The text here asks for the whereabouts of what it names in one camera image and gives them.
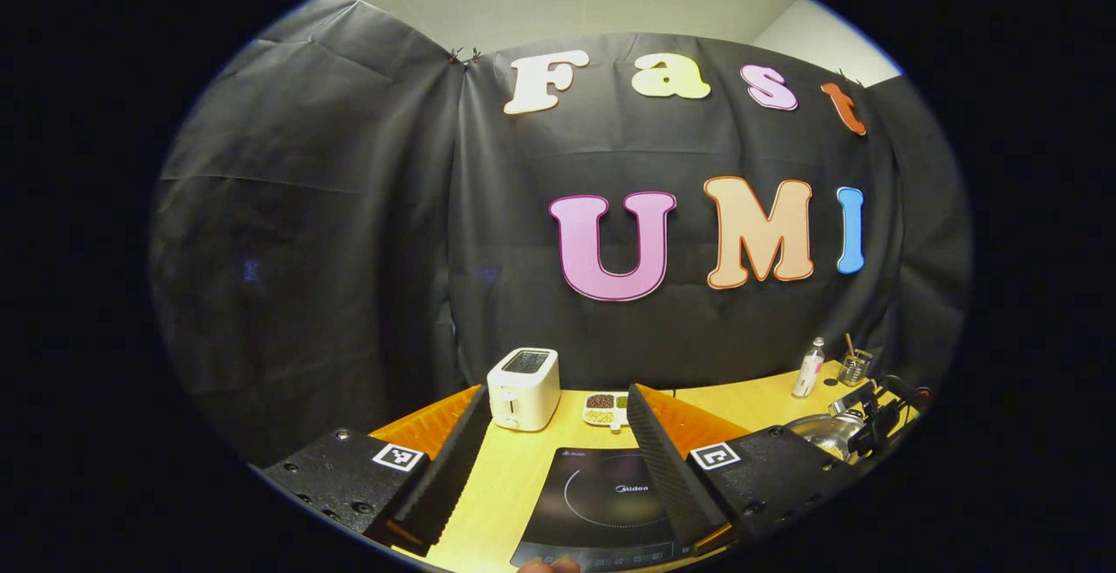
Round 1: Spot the clear bottle with white label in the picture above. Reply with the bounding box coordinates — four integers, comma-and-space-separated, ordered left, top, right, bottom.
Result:
792, 338, 826, 399

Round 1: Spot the black backdrop cloth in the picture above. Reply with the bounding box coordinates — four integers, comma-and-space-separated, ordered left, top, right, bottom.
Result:
148, 0, 973, 469

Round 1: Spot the steel pot with black handle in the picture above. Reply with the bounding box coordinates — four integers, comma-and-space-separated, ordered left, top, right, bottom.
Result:
785, 412, 868, 462

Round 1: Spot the black induction cooktop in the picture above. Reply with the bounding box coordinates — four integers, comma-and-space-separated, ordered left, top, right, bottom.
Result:
510, 447, 698, 572

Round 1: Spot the white tray of beans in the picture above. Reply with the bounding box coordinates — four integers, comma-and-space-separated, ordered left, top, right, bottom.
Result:
582, 392, 630, 430

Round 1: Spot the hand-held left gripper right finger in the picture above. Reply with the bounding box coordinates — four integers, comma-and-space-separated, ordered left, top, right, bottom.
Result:
628, 384, 860, 556

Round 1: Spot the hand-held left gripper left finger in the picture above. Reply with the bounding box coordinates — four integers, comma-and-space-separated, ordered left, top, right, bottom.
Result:
262, 384, 493, 556

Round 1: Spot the white toaster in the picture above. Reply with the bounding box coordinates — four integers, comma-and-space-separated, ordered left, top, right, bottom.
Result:
487, 348, 561, 432

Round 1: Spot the wire mesh holder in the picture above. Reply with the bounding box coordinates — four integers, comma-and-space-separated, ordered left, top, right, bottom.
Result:
837, 348, 875, 386

